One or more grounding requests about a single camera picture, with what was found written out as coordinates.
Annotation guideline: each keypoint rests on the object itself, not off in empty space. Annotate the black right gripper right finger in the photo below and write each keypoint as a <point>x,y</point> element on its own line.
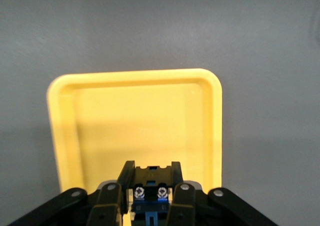
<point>182,201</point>

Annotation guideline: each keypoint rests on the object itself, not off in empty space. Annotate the yellow plastic tray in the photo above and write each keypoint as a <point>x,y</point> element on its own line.
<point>140,121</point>

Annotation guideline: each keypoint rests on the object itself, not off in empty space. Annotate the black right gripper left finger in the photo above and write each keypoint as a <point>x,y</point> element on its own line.
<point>107,203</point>

